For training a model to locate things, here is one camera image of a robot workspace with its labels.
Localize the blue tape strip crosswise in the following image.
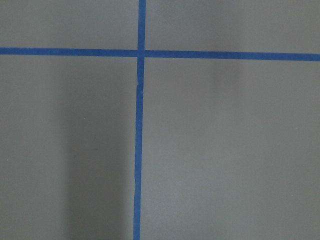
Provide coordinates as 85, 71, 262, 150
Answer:
0, 47, 320, 62

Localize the blue tape strip lengthwise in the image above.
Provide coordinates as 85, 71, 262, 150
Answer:
133, 0, 147, 240

